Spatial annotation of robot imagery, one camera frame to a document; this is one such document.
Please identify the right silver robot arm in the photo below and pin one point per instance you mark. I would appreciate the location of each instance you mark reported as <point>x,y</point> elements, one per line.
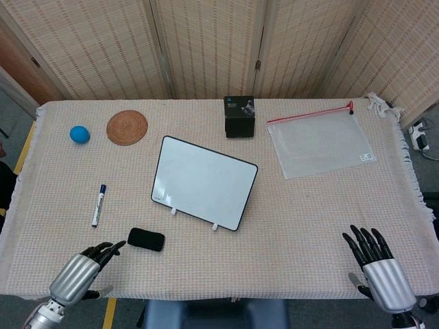
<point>404,319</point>

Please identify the bamboo folding screen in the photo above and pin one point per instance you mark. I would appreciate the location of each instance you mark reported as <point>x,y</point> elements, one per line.
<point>219,44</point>

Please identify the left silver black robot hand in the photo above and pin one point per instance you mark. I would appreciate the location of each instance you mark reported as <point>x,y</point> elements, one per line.
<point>72,274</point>

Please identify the blue capped whiteboard marker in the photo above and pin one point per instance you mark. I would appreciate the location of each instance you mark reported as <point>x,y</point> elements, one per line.
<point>98,206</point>

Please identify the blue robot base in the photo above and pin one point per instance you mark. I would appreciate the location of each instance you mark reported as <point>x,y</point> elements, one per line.
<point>216,313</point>

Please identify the yellow floor tape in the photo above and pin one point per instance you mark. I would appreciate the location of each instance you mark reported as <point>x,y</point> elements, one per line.
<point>109,313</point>

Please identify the white power strip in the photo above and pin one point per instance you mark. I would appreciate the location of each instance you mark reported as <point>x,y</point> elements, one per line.
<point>419,136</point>

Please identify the clear zipper pouch red zip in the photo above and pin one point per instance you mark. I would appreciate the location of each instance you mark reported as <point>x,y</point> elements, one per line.
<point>319,147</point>

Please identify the beige woven tablecloth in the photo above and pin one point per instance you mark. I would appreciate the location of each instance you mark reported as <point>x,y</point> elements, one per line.
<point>219,253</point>

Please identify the small whiteboard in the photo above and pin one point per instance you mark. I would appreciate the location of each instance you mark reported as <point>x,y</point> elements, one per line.
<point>204,182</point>

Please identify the black whiteboard eraser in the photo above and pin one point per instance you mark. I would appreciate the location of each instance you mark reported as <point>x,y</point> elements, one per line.
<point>146,239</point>

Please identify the round woven brown coaster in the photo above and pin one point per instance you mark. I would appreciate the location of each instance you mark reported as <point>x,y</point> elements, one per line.
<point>127,127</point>

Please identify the blue ball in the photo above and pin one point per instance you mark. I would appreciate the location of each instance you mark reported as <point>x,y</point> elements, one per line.
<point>80,134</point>

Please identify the black cardboard box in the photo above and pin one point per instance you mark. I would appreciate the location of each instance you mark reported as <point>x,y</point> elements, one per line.
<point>239,116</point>

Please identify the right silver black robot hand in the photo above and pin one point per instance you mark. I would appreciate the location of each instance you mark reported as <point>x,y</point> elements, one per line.
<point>385,279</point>

